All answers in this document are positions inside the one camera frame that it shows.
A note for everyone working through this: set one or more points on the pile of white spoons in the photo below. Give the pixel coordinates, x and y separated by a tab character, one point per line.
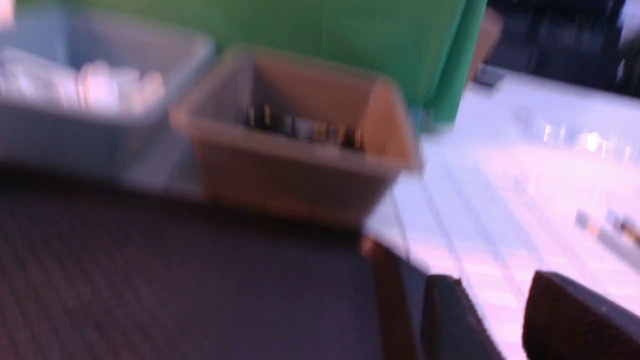
96	87

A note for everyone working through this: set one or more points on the pile of black chopsticks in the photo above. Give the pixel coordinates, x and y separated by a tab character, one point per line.
262	118

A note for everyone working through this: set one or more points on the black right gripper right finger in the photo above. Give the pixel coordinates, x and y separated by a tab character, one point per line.
565	320

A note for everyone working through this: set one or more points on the brown plastic bin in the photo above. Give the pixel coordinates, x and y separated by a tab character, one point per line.
274	174

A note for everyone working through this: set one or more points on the green cloth backdrop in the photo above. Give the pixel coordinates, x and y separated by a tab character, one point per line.
426	46

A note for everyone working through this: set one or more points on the black serving tray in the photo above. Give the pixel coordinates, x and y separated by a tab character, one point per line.
94	271

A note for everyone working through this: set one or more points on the blue plastic bin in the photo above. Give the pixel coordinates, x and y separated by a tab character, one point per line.
84	142

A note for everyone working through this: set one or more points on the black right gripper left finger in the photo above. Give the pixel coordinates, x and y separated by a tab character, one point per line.
452	328

